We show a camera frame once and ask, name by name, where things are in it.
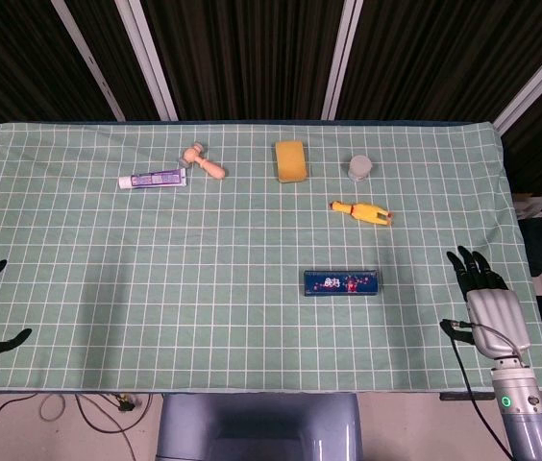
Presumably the yellow rubber chicken toy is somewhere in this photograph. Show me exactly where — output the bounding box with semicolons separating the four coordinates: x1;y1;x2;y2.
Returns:
329;200;394;227

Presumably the white purple toothpaste tube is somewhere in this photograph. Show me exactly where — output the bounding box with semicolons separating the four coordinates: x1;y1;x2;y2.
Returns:
117;167;188;191

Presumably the black floor cable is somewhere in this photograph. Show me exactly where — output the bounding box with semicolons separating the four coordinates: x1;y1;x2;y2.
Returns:
74;393;158;461

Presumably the blue rectangular box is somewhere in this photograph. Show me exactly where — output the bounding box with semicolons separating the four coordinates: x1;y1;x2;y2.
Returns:
303;268;382;298

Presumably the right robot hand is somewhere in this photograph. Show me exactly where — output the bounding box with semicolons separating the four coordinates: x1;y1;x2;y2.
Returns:
440;245;533;359

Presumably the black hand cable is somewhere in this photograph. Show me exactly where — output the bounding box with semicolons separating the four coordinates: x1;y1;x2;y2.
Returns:
443;318;530;461

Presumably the small grey cup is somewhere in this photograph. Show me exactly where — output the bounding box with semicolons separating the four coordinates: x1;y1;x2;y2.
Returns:
347;154;376;182

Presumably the white slanted post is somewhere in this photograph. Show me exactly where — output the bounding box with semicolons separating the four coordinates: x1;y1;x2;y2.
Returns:
494;26;542;135
114;0;179;121
321;0;363;121
51;0;126;121

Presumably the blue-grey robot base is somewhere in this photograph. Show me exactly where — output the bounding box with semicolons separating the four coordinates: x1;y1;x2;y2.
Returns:
155;392;363;461

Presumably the green checked tablecloth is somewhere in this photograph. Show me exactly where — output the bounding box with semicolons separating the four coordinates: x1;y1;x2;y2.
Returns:
0;122;542;394

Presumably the wooden toy mallet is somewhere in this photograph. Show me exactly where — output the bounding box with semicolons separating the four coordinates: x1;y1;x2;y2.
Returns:
178;141;227;182

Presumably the yellow sponge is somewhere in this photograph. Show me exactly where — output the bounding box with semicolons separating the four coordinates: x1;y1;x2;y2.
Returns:
274;139;311;184

